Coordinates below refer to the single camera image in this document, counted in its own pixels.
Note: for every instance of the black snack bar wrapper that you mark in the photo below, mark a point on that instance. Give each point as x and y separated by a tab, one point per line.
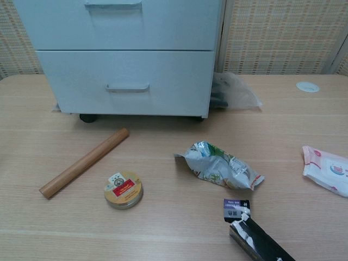
261	240

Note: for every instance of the black caster wheel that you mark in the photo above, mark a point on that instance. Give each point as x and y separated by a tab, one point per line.
87	119

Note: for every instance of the crumpled snack bag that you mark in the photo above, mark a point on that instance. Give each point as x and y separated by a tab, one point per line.
217	166

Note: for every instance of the clear plastic bag, black parts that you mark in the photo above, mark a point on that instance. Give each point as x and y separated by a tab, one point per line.
240	92

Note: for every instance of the round gold tin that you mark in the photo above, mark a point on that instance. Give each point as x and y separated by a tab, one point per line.
123	191

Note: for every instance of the wooden rolling pin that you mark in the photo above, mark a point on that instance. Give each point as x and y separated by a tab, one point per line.
84	163

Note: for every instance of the pink wet wipes pack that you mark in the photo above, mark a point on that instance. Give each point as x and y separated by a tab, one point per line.
326	168

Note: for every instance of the white cabinet body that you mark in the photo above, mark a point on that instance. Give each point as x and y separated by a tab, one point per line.
219	27

